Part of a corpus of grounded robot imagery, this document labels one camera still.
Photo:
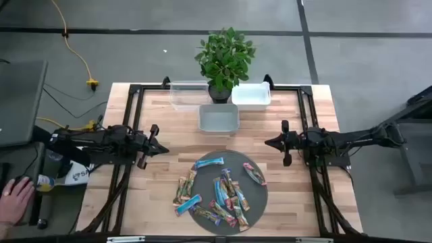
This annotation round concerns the dark grey desk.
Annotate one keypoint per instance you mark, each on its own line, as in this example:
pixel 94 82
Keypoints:
pixel 13 155

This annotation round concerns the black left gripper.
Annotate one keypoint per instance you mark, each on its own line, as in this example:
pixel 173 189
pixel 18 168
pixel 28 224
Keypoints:
pixel 141 145

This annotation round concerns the black aluminium table frame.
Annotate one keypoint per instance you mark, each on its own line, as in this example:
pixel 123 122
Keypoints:
pixel 287 88

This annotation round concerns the silver metal bracket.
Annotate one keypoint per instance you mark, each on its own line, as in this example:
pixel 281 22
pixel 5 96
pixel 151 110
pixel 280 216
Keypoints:
pixel 126 239
pixel 314 240

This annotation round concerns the bottle with yellow label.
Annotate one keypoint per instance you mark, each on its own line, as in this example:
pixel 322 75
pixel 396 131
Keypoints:
pixel 45 183

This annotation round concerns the white plastic bin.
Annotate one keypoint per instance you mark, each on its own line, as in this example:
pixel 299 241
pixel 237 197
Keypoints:
pixel 251 98

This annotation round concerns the person's hand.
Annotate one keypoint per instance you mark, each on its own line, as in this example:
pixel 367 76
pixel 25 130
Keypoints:
pixel 15 202

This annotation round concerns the white printed bag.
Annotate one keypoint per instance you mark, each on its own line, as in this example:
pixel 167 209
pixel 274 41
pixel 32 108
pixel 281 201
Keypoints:
pixel 79 173

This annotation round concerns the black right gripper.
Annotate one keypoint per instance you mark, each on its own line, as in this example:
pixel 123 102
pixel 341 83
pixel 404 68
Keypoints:
pixel 293 141

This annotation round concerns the orange-green granola bar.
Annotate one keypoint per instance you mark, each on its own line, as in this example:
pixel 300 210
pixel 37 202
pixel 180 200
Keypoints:
pixel 242 200
pixel 189 184
pixel 179 192
pixel 241 221

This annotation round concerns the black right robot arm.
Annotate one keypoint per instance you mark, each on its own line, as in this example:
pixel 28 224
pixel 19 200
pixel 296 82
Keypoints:
pixel 337 140

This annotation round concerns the dark blue-green granola bar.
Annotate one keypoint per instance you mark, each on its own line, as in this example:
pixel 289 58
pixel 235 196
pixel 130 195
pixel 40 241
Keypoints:
pixel 206 214
pixel 227 177

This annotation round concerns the round gray plate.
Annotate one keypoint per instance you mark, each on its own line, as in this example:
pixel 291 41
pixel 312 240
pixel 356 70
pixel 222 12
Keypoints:
pixel 207 182

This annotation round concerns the clear plastic bin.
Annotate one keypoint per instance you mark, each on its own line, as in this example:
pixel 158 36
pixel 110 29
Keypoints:
pixel 189 96

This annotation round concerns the black keyboard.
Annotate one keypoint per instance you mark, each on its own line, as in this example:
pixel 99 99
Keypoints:
pixel 3 170

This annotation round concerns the blue-wrapped granola bar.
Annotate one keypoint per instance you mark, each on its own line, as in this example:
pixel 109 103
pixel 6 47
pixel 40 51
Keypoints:
pixel 209 163
pixel 188 204
pixel 218 194

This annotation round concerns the grey plastic bin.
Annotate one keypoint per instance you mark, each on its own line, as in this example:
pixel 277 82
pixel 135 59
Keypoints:
pixel 219 119

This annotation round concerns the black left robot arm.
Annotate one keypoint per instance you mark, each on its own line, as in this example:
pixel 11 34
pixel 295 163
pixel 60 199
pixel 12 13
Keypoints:
pixel 101 140

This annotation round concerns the small black caster wheel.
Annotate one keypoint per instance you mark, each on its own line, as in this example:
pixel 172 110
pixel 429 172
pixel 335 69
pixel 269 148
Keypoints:
pixel 42 224

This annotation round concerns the black desk frame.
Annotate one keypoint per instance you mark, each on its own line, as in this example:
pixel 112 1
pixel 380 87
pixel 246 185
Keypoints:
pixel 413 168

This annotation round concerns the dark grey monitor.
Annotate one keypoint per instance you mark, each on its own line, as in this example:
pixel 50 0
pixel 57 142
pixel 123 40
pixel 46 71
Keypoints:
pixel 20 101

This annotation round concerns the potted green plant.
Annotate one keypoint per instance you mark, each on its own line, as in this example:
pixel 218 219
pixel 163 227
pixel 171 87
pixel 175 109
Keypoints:
pixel 224 57

